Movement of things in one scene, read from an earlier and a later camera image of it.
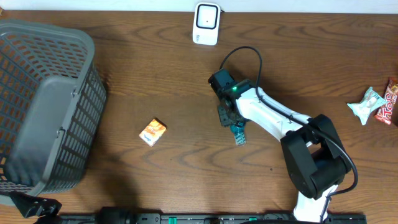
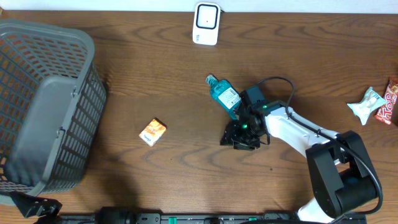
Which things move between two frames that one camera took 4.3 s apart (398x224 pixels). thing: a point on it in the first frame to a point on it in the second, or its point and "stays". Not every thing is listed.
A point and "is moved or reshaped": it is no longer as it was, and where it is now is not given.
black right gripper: [225, 122] to [232, 139]
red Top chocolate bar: [385, 111] stays
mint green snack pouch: [370, 102] stays
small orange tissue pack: [153, 132] stays
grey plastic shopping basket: [51, 95] stays
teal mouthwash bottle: [239, 131] is moved or reshaped
